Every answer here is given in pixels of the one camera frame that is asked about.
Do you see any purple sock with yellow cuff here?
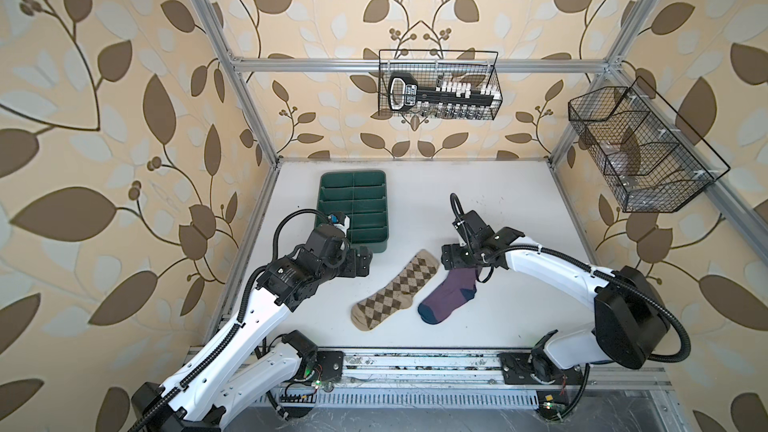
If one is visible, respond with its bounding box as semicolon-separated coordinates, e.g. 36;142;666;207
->
417;268;478;325

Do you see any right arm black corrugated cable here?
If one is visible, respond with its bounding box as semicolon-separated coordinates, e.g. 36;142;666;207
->
449;193;692;365

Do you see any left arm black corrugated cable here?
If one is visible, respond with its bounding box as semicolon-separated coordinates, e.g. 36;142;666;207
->
125;208;331;432

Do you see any black wire basket right wall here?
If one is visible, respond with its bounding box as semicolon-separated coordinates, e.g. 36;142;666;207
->
568;76;731;213

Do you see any black wire basket wall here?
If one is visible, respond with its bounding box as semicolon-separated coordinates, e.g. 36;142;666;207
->
377;48;503;121
568;76;731;213

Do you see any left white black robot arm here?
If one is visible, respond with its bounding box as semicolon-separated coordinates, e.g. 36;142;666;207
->
131;213;372;431

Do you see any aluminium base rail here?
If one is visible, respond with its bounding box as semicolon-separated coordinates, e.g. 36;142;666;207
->
173;347;673;412

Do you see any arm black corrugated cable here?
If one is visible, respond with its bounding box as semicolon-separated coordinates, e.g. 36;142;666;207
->
125;208;331;432
449;193;692;365

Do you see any black wire basket back wall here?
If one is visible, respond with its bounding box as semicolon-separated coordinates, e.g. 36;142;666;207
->
377;48;503;121

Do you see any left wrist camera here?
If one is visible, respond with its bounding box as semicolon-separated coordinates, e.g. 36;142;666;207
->
328;212;351;232

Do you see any green plastic divided tray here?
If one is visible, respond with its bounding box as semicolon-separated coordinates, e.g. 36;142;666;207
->
317;169;389;254

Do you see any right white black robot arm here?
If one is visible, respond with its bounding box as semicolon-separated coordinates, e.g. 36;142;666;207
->
441;202;692;383

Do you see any beige brown argyle sock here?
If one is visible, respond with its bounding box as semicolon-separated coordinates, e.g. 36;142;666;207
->
350;249;440;332

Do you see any black white tool in basket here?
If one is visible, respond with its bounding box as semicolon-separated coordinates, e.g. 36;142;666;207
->
385;72;502;114

